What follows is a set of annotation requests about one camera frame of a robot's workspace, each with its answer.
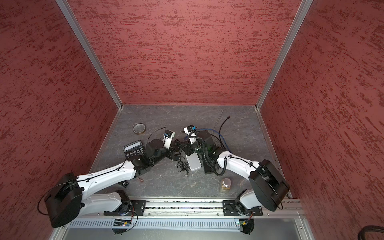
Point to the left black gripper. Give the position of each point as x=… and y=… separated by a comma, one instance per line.
x=172, y=150

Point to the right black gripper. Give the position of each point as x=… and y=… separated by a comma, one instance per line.
x=188, y=146

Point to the white network switch box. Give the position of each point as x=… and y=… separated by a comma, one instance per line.
x=194, y=162

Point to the black ribbed network switch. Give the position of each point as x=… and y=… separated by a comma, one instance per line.
x=208, y=165

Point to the black power adapter with cable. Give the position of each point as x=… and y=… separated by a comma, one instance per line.
x=182, y=163

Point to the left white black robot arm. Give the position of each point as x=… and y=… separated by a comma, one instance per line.
x=74, y=196

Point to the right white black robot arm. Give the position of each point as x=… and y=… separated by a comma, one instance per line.
x=269, y=187

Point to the brown tape roll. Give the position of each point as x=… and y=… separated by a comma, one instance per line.
x=139, y=129

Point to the black desk calculator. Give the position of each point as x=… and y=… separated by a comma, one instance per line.
x=133, y=149

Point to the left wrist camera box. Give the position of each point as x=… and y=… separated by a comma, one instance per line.
x=168, y=135

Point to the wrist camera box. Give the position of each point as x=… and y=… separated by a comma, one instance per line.
x=191, y=133
x=168, y=135

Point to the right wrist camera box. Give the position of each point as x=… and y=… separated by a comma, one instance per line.
x=191, y=133

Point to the aluminium front rail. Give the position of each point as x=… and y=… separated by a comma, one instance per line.
x=182, y=208

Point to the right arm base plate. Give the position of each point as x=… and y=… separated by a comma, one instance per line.
x=229, y=207

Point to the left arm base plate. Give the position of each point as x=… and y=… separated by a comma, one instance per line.
x=138, y=207

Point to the white slotted cable duct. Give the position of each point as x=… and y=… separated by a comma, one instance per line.
x=167, y=224

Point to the left metal frame post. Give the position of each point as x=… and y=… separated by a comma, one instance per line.
x=81, y=36

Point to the metal frame post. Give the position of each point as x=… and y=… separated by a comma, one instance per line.
x=291, y=35
x=81, y=36

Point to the right metal frame post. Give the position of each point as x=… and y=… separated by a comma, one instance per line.
x=291, y=35

